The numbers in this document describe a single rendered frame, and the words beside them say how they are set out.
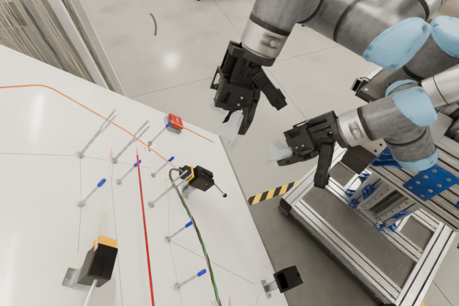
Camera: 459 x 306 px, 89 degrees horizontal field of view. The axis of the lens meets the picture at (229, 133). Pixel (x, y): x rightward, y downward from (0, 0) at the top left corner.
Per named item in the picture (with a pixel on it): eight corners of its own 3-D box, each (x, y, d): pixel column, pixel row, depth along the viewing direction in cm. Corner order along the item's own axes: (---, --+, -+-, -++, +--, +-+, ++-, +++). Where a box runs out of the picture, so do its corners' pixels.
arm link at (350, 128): (372, 135, 52) (371, 147, 45) (351, 142, 55) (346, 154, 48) (358, 104, 52) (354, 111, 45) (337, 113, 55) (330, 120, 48)
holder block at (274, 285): (284, 291, 71) (312, 279, 67) (263, 301, 62) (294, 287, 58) (277, 274, 73) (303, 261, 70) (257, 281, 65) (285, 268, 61)
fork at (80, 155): (75, 150, 49) (110, 106, 44) (85, 152, 50) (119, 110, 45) (74, 158, 48) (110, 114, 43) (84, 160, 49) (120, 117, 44)
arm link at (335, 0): (348, 46, 45) (321, 40, 38) (305, 22, 51) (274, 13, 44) (376, 3, 41) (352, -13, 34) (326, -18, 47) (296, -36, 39)
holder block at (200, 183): (205, 192, 64) (214, 184, 63) (188, 185, 61) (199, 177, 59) (203, 179, 67) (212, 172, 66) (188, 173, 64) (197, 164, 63)
